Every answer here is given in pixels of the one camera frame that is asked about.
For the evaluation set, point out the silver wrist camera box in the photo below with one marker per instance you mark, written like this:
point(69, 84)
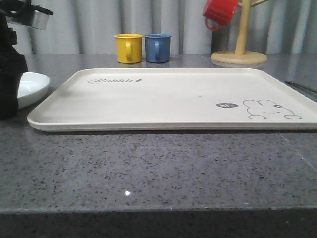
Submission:
point(24, 13)

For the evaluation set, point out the cream rabbit serving tray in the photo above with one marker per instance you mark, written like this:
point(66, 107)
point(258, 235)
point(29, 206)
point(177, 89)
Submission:
point(109, 99)

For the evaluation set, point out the yellow enamel mug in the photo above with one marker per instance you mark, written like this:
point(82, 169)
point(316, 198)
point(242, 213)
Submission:
point(129, 48)

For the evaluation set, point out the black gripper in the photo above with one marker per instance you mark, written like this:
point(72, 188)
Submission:
point(12, 66)

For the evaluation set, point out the white round plate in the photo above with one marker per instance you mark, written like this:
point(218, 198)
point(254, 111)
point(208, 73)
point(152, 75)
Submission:
point(32, 87)

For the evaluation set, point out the blue enamel mug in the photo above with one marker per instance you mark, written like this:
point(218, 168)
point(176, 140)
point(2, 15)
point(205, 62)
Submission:
point(157, 47)

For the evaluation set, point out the wooden mug tree stand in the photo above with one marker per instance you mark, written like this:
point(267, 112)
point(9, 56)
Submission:
point(240, 55)

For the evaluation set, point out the red enamel mug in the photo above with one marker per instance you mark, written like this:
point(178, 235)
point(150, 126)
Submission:
point(219, 11)

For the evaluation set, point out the silver metal fork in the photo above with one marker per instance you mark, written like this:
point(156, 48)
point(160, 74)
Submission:
point(301, 86)

